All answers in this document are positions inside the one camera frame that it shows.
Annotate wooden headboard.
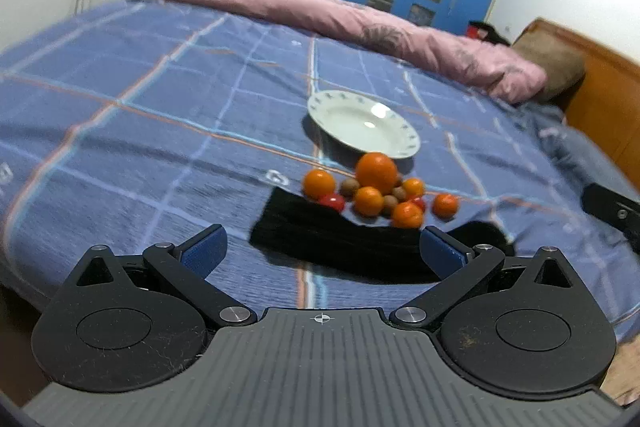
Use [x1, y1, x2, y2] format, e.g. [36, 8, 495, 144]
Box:
[520, 18, 640, 198]

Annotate blue plaid bed sheet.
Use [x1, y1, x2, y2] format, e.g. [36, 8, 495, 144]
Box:
[0, 0, 640, 343]

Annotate grey-blue blanket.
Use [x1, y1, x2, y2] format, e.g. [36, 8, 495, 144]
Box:
[515, 99, 640, 208]

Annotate brown pillow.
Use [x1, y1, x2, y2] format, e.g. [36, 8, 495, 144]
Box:
[510, 27, 587, 102]

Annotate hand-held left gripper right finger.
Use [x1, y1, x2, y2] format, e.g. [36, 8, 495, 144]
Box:
[390, 227, 591, 333]

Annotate white floral-rim plate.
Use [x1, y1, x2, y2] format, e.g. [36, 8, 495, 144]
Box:
[306, 90, 421, 159]

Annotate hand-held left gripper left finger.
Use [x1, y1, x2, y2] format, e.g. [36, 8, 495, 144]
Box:
[57, 224, 257, 328]

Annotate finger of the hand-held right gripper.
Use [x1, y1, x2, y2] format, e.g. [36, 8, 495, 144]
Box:
[581, 183, 640, 255]

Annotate black and red clothing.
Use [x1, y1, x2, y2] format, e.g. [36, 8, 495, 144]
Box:
[466, 20, 512, 46]

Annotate large orange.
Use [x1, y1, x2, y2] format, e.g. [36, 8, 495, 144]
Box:
[355, 152, 399, 196]

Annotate black cloth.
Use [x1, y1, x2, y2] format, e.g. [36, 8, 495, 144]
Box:
[248, 187, 516, 284]

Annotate pink quilt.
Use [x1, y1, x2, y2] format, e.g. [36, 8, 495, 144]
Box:
[144, 0, 548, 104]

